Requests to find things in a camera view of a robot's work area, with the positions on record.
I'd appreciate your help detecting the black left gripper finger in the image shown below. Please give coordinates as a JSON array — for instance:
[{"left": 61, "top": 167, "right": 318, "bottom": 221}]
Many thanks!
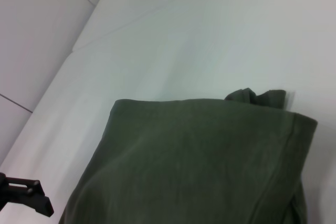
[
  {"left": 0, "top": 188, "right": 55, "bottom": 217},
  {"left": 0, "top": 173, "right": 43, "bottom": 196}
]

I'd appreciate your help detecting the dark green FREE t-shirt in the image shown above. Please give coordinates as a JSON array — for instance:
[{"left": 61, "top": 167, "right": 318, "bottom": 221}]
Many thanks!
[{"left": 57, "top": 87, "right": 318, "bottom": 224}]

